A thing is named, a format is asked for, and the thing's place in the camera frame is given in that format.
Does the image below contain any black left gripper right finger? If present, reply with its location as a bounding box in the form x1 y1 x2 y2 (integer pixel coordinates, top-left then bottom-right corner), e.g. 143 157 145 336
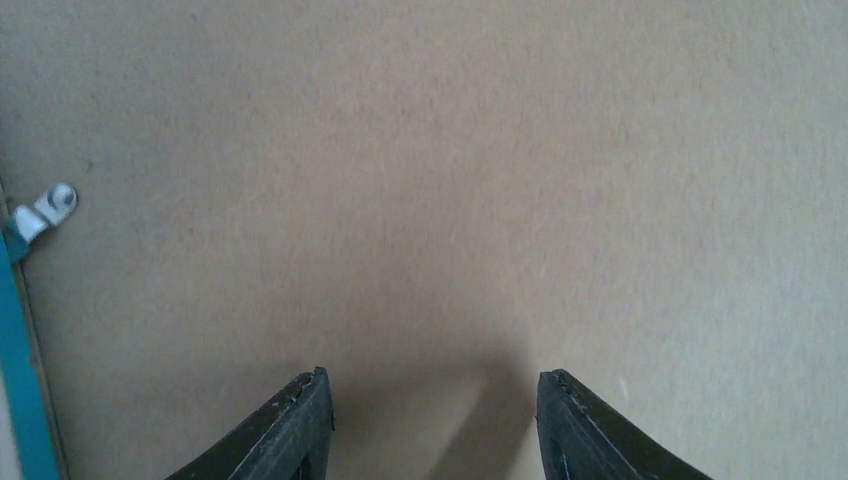
536 369 707 480

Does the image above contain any teal wooden picture frame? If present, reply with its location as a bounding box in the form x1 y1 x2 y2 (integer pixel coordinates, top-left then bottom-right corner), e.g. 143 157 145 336
0 178 68 480

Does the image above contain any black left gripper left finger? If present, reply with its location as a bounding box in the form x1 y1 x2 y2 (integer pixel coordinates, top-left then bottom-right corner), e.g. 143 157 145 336
170 367 334 479

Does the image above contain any brown cardboard backing board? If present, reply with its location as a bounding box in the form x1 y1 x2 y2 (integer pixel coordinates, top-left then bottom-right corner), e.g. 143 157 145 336
1 1 847 479

